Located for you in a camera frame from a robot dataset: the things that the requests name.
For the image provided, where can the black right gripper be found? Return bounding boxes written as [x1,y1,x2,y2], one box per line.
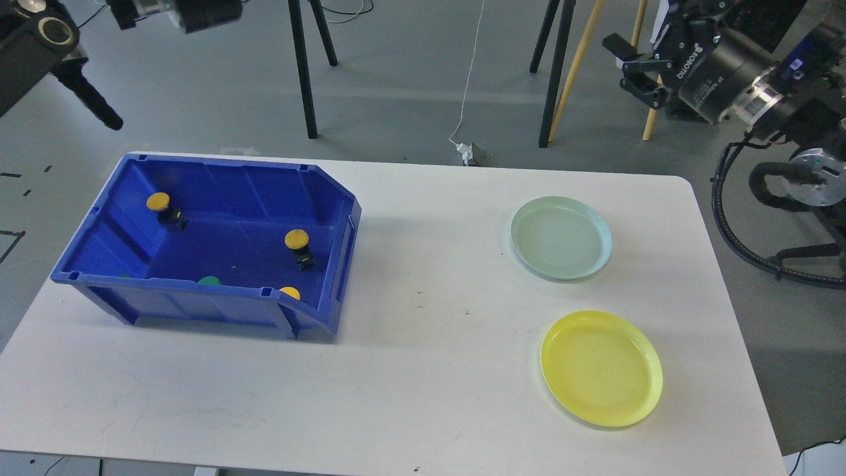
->
[601,1,775,124]

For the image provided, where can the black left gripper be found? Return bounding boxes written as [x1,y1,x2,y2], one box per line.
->
[1,1,124,132]

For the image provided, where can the yellow push button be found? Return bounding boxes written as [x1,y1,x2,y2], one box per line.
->
[284,229,315,271]
[145,192,187,231]
[279,286,301,300]

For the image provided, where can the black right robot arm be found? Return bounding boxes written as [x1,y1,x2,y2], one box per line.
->
[602,1,844,207]

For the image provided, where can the light green plate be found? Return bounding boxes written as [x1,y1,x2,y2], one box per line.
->
[510,196,613,281]

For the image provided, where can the green push button front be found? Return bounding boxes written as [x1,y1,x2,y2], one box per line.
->
[197,275,222,286]

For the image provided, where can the yellow plate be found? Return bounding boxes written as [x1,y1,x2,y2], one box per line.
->
[539,310,664,428]

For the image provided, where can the yellow push button front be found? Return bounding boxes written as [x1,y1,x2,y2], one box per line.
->
[279,286,301,300]

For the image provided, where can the wooden stand legs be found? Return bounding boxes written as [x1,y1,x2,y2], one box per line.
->
[549,0,662,143]

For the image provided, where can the black tripod legs right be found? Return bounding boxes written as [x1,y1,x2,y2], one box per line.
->
[529,1,577,149]

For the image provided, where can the black tripod legs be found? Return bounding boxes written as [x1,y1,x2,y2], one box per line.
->
[529,1,577,149]
[288,1,338,139]

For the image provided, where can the blue plastic storage bin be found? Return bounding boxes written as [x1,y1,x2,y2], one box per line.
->
[50,153,362,338]

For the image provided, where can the black tripod legs left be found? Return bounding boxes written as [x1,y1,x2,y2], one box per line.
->
[288,1,338,139]

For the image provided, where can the white cable with plug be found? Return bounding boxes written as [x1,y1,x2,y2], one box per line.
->
[449,0,488,167]

